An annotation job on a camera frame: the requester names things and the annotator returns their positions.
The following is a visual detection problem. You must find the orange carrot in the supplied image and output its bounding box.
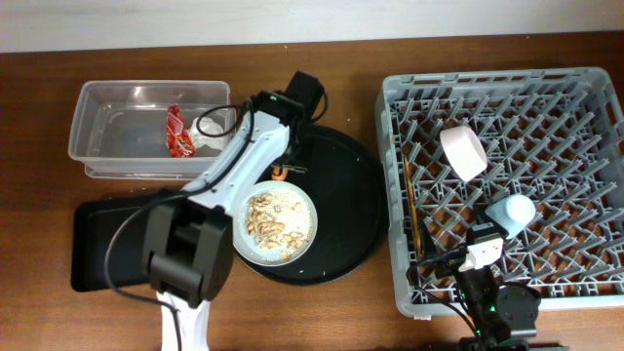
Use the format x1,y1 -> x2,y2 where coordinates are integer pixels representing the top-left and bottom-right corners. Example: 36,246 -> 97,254
271,166 -> 289,181

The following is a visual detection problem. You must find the clear plastic storage box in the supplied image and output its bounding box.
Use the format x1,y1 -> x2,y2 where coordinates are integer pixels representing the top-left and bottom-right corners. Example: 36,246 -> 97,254
68,80 -> 230,180

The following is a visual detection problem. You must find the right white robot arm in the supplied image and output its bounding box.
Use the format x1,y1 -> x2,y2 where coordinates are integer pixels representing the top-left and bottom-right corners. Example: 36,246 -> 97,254
418,249 -> 541,351

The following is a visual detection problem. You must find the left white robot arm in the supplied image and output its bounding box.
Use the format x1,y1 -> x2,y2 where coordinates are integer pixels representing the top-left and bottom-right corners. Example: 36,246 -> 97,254
136,88 -> 328,350

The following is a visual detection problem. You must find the round black serving tray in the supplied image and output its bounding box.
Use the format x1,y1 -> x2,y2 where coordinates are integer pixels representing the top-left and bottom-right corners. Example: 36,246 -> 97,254
242,126 -> 388,286

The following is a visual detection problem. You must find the grey plastic dishwasher rack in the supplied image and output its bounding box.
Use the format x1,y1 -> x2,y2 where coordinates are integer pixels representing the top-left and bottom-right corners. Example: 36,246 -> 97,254
374,67 -> 623,320

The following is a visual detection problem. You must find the red snack wrapper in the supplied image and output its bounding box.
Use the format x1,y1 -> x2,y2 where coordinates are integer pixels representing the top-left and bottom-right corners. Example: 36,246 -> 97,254
166,104 -> 196,158

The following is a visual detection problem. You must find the pink plastic bowl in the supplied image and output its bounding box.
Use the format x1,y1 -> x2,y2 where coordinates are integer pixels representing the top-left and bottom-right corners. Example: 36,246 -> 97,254
440,126 -> 488,182

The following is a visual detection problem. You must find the light blue plastic cup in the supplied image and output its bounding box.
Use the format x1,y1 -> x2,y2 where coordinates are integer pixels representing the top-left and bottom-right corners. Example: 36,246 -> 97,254
485,194 -> 536,240

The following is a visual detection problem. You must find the grey plate with food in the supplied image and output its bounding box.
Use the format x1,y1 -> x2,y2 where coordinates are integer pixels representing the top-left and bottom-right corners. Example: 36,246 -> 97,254
233,180 -> 318,267

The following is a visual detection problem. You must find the white paper napkin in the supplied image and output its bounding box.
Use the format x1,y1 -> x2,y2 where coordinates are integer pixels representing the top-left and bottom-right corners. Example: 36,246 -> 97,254
188,117 -> 226,151

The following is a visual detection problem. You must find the wooden chopstick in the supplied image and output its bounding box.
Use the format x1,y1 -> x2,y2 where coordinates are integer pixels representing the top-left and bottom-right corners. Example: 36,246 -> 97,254
403,155 -> 422,259

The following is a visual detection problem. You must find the black rectangular bin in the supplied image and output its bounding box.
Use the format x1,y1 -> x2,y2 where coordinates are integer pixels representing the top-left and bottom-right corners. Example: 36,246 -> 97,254
70,188 -> 175,293

